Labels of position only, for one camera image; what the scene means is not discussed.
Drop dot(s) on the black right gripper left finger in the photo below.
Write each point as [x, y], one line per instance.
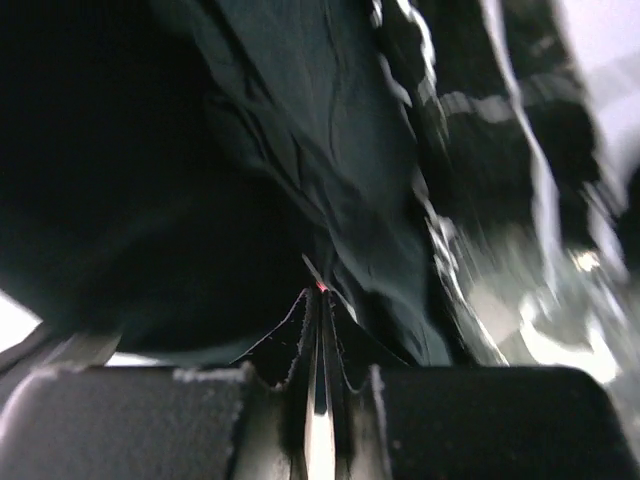
[66, 414]

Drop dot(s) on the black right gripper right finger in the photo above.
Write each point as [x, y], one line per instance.
[395, 421]

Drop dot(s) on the black t shirt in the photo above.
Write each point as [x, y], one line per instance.
[172, 170]

